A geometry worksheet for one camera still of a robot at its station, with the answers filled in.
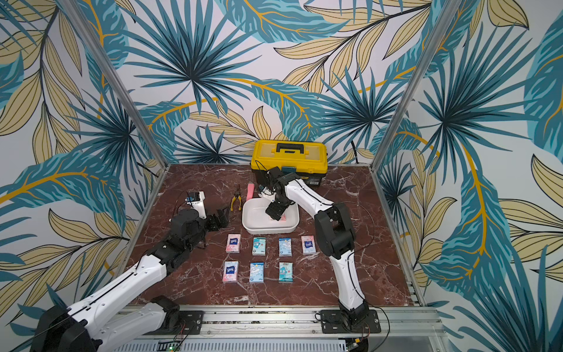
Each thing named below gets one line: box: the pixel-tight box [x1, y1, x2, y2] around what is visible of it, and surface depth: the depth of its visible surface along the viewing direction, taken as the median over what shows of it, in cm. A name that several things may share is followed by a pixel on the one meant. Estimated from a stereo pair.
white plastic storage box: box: [241, 197, 300, 235], surface depth 99 cm
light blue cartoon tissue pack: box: [249, 261, 265, 283], surface depth 84 cm
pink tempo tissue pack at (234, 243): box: [225, 233, 242, 254], surface depth 90 cm
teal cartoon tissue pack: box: [252, 236, 267, 257], surface depth 90 cm
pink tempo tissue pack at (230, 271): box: [222, 260, 239, 283], surface depth 84 cm
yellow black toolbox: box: [250, 139, 329, 187], surface depth 102 cm
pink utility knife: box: [246, 183, 256, 201], surface depth 111 cm
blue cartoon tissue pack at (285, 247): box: [278, 237, 293, 258], surface depth 90 cm
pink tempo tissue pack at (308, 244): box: [301, 234, 316, 255], surface depth 91 cm
